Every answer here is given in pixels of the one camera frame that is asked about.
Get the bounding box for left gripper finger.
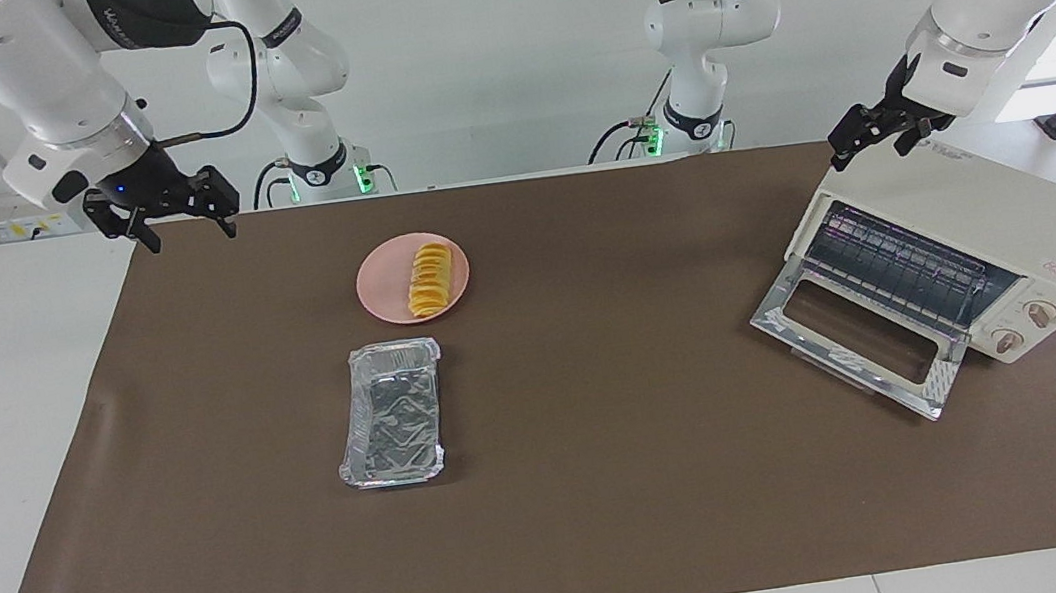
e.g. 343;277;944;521
822;99;898;174
889;116;939;159

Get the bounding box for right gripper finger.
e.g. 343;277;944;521
80;179;165;264
188;161;246;244

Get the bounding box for yellow sliced bread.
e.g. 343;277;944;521
401;240;460;320

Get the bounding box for aluminium foil tray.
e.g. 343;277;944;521
324;336;458;494

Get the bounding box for cream toaster oven body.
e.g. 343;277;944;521
773;126;1056;391

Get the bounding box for glass oven door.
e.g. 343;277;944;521
742;236;982;443

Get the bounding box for pink round plate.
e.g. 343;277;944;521
351;227;476;331

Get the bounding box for brown table mat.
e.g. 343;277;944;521
0;111;1056;593

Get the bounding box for black right arm base cables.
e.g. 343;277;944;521
248;144;400;211

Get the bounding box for black arm base cables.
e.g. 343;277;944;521
248;144;400;211
577;67;685;167

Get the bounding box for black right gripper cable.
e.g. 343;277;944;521
141;16;267;148

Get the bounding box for white wall power outlet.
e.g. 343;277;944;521
0;211;78;245

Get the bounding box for black left arm base cables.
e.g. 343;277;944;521
577;67;685;167

